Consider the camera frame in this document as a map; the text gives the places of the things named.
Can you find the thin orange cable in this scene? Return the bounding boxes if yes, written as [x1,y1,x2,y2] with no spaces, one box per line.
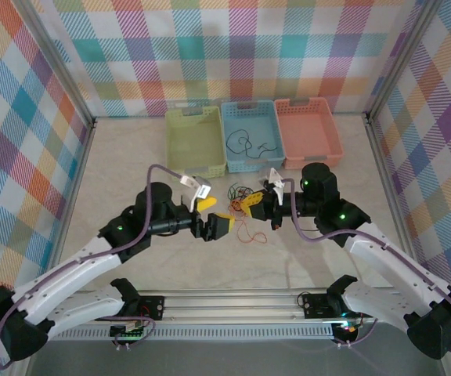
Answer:
[228,191,269,244]

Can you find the thin black cable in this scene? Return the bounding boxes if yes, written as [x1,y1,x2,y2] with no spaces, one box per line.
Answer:
[225,128,278,158]
[229,182,254,204]

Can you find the pink plastic basket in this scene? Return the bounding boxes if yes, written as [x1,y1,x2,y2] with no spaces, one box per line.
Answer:
[274,97,345,170]

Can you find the green plastic basket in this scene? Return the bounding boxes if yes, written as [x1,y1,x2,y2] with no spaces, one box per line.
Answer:
[165,106,227,179]

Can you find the blue plastic basket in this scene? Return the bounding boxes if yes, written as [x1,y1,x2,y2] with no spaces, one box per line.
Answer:
[220,99,287,174]

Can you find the small circuit board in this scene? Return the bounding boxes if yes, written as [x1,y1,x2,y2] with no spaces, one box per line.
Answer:
[110,320,148,341]
[334,317,363,337]

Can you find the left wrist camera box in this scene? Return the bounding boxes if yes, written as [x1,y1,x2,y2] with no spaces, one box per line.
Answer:
[179,175,211,211]

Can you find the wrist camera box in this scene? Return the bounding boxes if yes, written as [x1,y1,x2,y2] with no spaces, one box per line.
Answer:
[263,168,287,204]
[179,175,211,211]

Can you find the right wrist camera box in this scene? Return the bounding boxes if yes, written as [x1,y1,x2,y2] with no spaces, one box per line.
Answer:
[263,168,287,204]

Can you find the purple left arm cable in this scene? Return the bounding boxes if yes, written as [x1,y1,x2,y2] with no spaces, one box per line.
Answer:
[0,164,186,371]

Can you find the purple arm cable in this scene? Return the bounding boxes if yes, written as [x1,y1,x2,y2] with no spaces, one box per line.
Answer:
[0,164,186,371]
[282,178,451,360]

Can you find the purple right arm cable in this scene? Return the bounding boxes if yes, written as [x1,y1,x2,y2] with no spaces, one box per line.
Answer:
[282,178,451,360]

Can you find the aluminium side floor rail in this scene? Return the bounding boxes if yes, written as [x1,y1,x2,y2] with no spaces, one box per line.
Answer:
[49,117,98,275]
[364,113,430,287]

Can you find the long aluminium base rail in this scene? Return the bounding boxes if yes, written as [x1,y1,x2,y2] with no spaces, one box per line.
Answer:
[52,288,410,326]

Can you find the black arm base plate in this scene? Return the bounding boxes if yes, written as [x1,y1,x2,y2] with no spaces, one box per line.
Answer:
[301,293,344,318]
[131,295,166,320]

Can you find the slotted grey cable duct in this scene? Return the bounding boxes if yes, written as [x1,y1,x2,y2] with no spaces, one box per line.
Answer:
[51,327,338,342]

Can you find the aluminium corner post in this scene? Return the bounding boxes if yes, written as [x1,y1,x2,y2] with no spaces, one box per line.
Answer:
[364,0,444,122]
[17,0,96,126]

